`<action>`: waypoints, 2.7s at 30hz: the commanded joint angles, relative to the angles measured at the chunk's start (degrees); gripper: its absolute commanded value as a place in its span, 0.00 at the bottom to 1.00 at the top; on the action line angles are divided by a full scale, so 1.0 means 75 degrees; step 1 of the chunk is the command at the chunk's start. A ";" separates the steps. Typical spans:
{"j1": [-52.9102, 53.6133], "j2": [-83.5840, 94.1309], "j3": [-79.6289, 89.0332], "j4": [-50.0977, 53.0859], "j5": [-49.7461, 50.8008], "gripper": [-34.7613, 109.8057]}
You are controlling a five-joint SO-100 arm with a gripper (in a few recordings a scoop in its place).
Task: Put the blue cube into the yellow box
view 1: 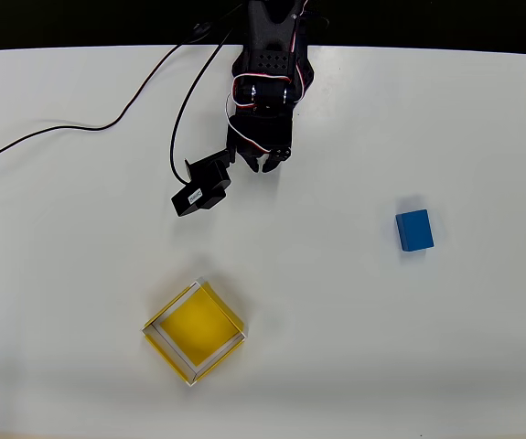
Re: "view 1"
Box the blue cube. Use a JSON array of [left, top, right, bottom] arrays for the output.
[[395, 209, 435, 252]]

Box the yellow square tray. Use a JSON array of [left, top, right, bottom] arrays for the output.
[[142, 276, 248, 388]]

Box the black camera on gripper mount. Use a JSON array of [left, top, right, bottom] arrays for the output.
[[170, 148, 233, 219]]

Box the black camera cable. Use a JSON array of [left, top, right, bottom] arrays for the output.
[[169, 32, 235, 185]]

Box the black cable with plug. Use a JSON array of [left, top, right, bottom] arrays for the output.
[[0, 22, 212, 179]]

